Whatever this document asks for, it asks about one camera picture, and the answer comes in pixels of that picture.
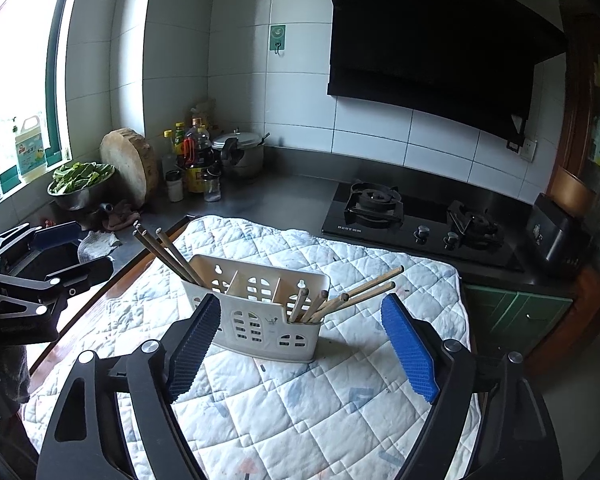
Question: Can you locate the black gas stove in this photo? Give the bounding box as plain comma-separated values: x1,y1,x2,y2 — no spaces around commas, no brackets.
323,181,523,272

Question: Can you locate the grey dish rag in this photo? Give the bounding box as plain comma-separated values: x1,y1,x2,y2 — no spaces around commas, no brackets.
76,231,121,263

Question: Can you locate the detergent bottle on windowsill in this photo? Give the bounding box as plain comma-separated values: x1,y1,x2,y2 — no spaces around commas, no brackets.
15,115,47,183

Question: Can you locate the black range hood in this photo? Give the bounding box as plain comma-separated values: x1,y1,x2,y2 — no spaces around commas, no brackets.
327,0,564,145

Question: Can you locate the black countertop appliance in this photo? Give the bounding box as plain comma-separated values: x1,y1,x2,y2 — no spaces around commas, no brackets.
525,193,592,270

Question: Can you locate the green wall hook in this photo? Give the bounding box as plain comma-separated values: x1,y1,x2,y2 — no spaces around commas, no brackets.
269,24,286,55

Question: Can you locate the green cabinet door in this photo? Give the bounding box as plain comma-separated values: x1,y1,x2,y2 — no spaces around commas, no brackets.
462,285,573,356

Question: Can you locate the small white jar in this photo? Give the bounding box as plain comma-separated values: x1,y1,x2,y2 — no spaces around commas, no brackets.
165,169,184,203

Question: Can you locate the light wooden chopstick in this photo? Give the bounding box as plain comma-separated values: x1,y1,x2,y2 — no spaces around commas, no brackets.
133,228,193,283

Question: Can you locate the white wall socket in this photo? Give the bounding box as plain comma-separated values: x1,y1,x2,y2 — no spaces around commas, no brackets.
519,138,537,162

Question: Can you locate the white quilted cloth mat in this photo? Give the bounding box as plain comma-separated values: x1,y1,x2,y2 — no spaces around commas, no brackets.
21,213,481,480

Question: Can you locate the dark soy sauce bottle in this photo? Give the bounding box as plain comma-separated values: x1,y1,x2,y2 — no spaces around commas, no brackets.
183,117,215,195

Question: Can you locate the round wooden cutting board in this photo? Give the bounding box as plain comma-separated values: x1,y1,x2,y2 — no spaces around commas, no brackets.
99,128,160,208

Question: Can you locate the metal bowl of greens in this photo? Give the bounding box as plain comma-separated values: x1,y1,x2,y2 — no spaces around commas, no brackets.
47,162,116,210

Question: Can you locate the silver pressure cooker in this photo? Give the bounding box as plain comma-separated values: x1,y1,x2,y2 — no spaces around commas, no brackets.
212,130,267,179

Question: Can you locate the brown wooden chopstick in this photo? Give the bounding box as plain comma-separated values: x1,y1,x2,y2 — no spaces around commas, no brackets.
134,222,203,286
155,228,204,287

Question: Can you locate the white plastic utensil holder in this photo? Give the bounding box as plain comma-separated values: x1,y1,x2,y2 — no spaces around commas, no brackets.
183,254,330,363

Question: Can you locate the pale wooden chopstick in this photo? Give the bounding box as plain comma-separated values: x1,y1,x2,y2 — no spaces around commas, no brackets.
347,266,404,298
327,282,395,314

